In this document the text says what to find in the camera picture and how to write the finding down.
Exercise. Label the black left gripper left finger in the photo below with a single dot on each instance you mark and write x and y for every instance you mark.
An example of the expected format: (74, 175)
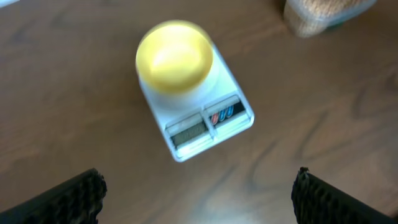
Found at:
(77, 200)

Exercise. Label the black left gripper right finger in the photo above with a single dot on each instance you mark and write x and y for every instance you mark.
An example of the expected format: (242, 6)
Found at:
(317, 202)

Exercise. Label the white digital kitchen scale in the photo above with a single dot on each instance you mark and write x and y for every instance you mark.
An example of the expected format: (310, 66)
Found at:
(200, 119)

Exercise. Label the yellow bowl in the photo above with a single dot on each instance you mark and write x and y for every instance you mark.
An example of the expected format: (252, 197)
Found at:
(174, 57)

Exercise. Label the clear container of soybeans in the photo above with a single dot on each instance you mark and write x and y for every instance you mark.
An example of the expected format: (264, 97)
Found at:
(307, 18)

